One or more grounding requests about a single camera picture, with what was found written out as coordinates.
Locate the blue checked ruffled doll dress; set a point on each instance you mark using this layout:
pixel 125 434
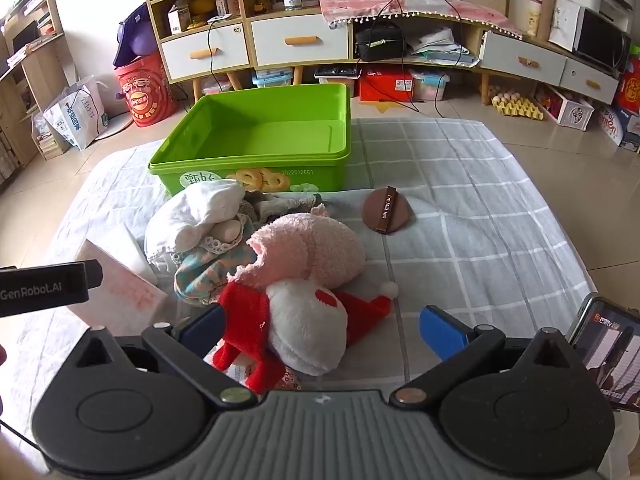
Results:
pixel 210 275

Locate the white cloth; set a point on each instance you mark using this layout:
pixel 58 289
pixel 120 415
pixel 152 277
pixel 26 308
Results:
pixel 195 215

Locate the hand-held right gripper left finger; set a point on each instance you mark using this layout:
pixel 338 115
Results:
pixel 200 332

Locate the low wooden tv cabinet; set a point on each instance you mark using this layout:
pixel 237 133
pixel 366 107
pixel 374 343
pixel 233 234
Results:
pixel 465 45

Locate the clear storage box dark lid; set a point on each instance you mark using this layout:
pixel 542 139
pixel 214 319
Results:
pixel 337 77

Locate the white patterned box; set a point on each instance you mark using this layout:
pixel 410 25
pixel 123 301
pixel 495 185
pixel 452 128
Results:
pixel 570 107

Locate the yellow egg tray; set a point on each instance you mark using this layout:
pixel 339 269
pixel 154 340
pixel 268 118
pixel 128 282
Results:
pixel 517 105

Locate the smartphone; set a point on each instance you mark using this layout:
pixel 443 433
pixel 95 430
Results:
pixel 607 350

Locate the red cardboard box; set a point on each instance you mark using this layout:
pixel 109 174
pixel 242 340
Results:
pixel 387 84

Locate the grey checked bed sheet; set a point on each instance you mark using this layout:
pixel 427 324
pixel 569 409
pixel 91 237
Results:
pixel 475 220

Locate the purple bag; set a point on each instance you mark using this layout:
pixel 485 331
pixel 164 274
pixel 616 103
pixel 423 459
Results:
pixel 135 35

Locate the red and white plush toy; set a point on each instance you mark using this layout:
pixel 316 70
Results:
pixel 305 325

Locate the red printed packet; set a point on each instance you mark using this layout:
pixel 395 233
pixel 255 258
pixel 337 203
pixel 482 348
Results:
pixel 287 377

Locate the white paper shopping bag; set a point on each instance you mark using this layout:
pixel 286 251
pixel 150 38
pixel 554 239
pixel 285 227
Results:
pixel 75 115

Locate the grey towel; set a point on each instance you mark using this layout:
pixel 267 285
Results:
pixel 285 204

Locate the wooden bookshelf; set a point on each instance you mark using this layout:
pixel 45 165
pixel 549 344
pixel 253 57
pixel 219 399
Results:
pixel 30 85

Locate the cream plush toy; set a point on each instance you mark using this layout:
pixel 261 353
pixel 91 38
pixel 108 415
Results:
pixel 227 231

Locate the pale storage box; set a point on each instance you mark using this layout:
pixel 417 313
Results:
pixel 431 86

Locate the black bag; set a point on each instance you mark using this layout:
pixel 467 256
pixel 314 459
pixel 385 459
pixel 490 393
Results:
pixel 378 42

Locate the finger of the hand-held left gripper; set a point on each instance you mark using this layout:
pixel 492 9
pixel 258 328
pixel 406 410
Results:
pixel 92 275

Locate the red printed bucket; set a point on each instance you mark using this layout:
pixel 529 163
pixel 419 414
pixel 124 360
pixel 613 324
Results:
pixel 145 92

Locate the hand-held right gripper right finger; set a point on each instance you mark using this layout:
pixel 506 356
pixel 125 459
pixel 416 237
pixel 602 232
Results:
pixel 442 332

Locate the brown round powder puff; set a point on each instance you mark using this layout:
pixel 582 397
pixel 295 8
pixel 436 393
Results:
pixel 385 210

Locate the pink plush toy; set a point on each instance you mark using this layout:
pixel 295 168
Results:
pixel 315 250

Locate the small clear storage box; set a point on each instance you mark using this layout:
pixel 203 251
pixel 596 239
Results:
pixel 217 87

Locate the green plastic storage box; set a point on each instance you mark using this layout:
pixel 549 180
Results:
pixel 260 140

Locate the clear storage box blue lid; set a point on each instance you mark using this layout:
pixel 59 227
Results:
pixel 272 79

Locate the black microwave oven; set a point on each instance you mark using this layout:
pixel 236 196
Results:
pixel 602 40

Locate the pink tasselled cloth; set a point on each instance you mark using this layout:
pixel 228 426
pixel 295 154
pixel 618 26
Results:
pixel 425 7

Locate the red printed carton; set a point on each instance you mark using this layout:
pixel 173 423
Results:
pixel 617 127

